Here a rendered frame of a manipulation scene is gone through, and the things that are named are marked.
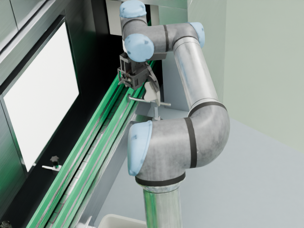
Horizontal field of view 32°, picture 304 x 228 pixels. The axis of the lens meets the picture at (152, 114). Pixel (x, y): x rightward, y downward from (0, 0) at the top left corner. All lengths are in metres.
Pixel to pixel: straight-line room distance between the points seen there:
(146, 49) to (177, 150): 0.39
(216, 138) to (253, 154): 0.88
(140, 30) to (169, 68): 0.66
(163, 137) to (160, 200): 0.15
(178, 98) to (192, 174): 0.37
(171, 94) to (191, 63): 0.84
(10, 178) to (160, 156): 0.63
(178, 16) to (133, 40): 0.54
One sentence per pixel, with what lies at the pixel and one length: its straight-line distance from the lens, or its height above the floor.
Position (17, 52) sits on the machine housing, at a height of 1.37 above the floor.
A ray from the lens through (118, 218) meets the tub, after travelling 1.75.
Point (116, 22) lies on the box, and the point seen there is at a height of 1.06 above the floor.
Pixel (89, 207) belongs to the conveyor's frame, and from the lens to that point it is 1.78.
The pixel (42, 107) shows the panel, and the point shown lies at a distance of 1.74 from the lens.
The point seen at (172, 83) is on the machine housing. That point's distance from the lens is 2.14.
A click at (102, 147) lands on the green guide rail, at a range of 1.83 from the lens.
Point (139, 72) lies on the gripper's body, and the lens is 1.63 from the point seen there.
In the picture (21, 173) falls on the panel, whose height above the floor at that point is 1.02.
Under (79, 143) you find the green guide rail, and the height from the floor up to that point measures 0.96.
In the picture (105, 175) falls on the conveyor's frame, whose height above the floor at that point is 0.86.
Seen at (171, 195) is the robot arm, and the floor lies 1.30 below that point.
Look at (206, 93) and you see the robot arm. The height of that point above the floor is 1.41.
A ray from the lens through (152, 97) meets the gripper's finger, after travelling 1.68.
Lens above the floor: 2.23
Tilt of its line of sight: 42 degrees down
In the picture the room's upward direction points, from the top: 5 degrees counter-clockwise
